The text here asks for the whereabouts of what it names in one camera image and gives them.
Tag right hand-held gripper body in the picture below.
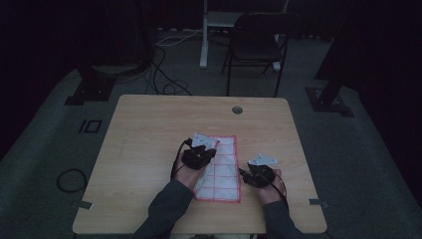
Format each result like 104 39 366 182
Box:
247 152 280 189

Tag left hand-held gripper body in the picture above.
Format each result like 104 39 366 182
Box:
181 131 217 171

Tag white cloth with red edging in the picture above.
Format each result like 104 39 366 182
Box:
193 134 243 204

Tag person's left hand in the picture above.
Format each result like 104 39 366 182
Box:
171 158 207 192

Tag person's right hand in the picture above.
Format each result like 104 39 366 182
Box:
256 168 288 206

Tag grey tape strip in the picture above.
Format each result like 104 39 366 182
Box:
308 197 330 210
77 199 95 211

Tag black stand base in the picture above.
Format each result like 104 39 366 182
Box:
305 86 355 119
64 64 117 107

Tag black folding chair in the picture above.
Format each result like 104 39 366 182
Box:
221 12 302 99

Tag grey round floor base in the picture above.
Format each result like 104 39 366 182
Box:
91 63 147 77

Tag left hand-held gripper cable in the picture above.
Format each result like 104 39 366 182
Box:
169 136 194 182

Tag hand-held gripper cable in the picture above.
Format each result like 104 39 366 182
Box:
261 171 291 211
169 136 194 182

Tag right hand-held gripper cable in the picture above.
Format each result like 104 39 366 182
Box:
261 171 291 211

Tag black floor cables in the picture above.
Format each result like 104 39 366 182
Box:
143 43 194 97

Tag white floor cable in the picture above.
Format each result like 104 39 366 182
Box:
154 28 204 48

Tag white desk frame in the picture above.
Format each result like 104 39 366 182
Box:
198 0 291 72

